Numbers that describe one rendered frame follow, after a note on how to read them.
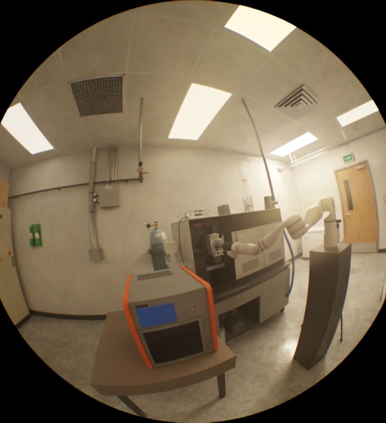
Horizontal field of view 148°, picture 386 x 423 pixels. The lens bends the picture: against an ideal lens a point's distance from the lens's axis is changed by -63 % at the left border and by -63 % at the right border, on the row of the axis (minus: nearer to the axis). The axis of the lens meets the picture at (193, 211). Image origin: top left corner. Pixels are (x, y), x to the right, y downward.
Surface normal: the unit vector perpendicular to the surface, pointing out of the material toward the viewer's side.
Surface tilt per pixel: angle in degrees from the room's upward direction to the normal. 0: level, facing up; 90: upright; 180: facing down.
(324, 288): 90
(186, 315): 90
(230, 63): 180
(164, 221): 90
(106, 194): 90
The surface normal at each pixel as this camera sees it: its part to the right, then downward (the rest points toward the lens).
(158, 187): 0.35, -0.13
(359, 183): -0.93, 0.09
